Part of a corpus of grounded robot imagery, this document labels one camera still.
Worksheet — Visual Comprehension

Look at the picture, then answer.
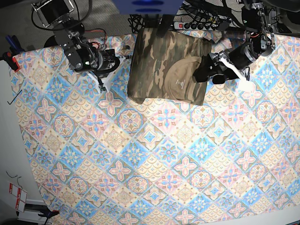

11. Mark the black wire basket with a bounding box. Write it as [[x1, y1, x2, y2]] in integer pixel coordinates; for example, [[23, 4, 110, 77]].
[[127, 14, 145, 33]]

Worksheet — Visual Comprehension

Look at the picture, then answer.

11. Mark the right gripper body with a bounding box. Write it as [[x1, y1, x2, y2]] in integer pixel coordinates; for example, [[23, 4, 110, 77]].
[[86, 48, 120, 79]]

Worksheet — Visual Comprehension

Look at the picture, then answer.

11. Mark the blue orange bottom clamp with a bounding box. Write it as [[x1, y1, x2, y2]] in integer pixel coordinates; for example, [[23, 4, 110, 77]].
[[38, 210, 60, 225]]

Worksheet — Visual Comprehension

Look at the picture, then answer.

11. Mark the red white label card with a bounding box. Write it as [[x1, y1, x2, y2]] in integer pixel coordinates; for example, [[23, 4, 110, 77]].
[[9, 183, 27, 212]]

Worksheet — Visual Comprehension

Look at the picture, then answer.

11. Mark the patterned tile tablecloth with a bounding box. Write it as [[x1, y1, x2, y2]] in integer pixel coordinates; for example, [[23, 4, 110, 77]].
[[10, 35, 300, 225]]

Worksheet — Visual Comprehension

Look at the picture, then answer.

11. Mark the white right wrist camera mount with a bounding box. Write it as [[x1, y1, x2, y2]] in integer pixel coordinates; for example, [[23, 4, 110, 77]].
[[87, 70, 114, 92]]

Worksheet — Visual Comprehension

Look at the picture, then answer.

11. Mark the red black clamp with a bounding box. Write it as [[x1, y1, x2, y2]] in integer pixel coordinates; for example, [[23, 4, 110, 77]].
[[1, 52, 20, 72]]

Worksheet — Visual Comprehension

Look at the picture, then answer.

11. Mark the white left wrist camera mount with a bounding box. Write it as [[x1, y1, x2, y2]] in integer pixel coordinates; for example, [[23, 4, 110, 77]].
[[219, 57, 254, 92]]

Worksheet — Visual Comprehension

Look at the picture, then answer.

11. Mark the camouflage T-shirt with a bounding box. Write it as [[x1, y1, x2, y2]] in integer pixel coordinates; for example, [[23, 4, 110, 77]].
[[127, 28, 212, 105]]

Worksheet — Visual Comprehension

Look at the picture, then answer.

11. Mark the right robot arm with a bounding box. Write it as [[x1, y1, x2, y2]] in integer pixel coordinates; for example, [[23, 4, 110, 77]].
[[31, 0, 120, 79]]

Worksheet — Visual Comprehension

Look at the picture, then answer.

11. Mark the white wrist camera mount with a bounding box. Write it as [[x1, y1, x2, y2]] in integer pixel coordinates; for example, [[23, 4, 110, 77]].
[[87, 70, 114, 92], [219, 57, 254, 92]]

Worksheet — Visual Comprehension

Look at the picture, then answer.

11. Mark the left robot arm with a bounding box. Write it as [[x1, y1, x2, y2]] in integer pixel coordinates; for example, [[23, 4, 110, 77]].
[[193, 0, 276, 86]]

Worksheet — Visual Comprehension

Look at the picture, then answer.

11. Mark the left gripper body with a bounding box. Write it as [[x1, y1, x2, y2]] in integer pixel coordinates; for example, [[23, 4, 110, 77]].
[[193, 43, 258, 84]]

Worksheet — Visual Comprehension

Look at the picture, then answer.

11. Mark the white power strip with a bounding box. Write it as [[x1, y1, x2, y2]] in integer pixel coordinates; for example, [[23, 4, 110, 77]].
[[173, 21, 220, 30]]

